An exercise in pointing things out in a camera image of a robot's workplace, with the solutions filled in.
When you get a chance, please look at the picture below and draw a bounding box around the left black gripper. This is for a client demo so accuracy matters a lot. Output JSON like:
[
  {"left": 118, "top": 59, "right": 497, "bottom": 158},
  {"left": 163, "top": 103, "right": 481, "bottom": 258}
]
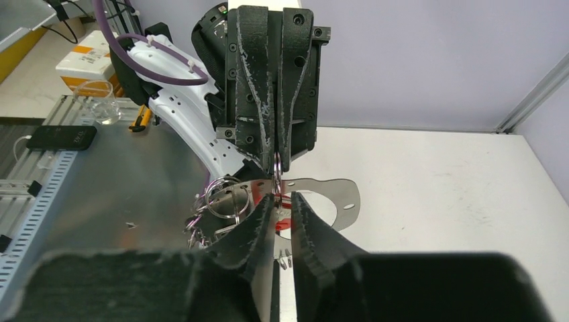
[{"left": 216, "top": 5, "right": 331, "bottom": 173}]

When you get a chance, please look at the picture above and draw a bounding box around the left aluminium frame post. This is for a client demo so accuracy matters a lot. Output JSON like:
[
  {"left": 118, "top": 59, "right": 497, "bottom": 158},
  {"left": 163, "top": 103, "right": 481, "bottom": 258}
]
[{"left": 494, "top": 54, "right": 568, "bottom": 133}]

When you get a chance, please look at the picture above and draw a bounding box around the red key tag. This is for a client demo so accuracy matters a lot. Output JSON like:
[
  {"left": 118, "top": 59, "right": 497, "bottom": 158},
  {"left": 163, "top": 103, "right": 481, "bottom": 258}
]
[{"left": 275, "top": 195, "right": 292, "bottom": 231}]

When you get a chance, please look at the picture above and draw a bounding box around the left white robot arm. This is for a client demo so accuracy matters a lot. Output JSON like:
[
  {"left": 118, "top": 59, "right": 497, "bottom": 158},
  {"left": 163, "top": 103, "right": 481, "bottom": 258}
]
[{"left": 95, "top": 1, "right": 331, "bottom": 180}]

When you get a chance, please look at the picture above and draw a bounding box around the orange black pen tool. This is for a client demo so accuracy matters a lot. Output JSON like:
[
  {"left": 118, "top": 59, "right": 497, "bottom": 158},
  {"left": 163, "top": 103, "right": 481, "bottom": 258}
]
[{"left": 129, "top": 105, "right": 153, "bottom": 133}]

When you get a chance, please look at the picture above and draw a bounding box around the black smartphone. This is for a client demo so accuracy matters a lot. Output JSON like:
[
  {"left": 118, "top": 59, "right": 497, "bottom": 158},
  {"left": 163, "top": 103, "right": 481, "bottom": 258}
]
[{"left": 25, "top": 125, "right": 97, "bottom": 151}]

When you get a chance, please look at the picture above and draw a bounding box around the clear glass beaker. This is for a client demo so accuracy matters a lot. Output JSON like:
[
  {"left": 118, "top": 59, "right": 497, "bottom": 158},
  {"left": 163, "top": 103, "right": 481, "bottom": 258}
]
[{"left": 73, "top": 80, "right": 121, "bottom": 125}]

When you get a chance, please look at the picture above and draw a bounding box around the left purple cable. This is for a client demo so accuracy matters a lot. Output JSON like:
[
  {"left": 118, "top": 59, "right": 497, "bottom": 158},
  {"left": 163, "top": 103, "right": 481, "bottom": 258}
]
[{"left": 92, "top": 0, "right": 210, "bottom": 87}]

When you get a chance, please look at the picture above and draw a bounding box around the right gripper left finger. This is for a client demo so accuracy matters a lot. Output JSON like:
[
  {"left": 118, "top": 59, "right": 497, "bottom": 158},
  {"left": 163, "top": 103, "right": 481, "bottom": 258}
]
[{"left": 4, "top": 195, "right": 275, "bottom": 321}]

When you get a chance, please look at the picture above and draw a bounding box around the orange white box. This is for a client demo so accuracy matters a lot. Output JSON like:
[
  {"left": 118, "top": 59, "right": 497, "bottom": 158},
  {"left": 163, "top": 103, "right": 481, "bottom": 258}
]
[{"left": 55, "top": 30, "right": 124, "bottom": 97}]

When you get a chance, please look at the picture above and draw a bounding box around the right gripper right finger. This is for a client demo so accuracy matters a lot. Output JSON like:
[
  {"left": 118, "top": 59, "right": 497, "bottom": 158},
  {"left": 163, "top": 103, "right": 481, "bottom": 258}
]
[{"left": 291, "top": 193, "right": 552, "bottom": 321}]

